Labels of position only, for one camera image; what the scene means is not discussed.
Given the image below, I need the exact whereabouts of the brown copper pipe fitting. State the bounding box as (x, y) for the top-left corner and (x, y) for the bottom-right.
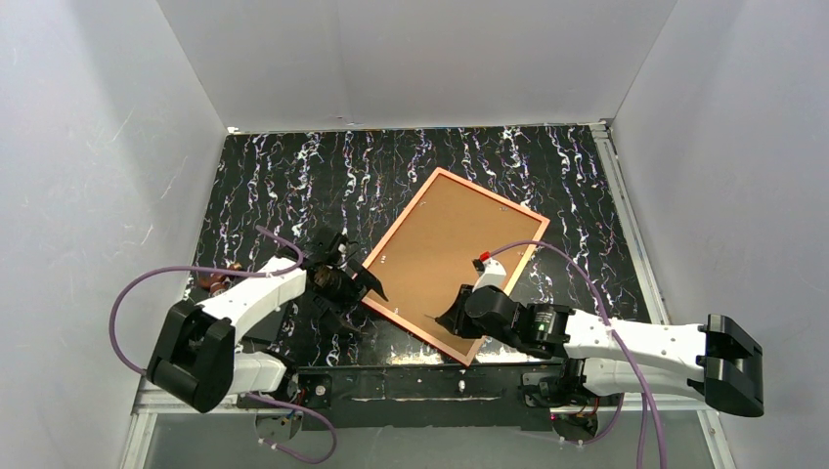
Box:
(196, 274), (237, 297)

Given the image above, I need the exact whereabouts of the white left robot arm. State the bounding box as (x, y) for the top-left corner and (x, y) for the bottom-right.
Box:
(146, 229), (384, 413)

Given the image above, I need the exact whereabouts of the aluminium front rail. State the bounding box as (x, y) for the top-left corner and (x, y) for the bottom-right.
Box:
(131, 365), (720, 419)

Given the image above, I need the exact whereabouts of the aluminium rail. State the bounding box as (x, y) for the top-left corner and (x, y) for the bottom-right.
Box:
(131, 365), (720, 419)
(589, 121), (671, 325)

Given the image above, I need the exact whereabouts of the aluminium right side rail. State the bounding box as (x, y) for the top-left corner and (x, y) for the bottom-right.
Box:
(589, 121), (671, 325)

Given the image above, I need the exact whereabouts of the red picture frame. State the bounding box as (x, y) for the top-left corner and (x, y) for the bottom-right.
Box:
(363, 168), (549, 365)

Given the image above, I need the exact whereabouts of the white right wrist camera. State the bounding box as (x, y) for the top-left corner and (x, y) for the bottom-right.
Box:
(472, 252), (506, 291)

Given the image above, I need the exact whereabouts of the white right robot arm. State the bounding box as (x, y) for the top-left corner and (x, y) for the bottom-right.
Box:
(436, 284), (764, 417)

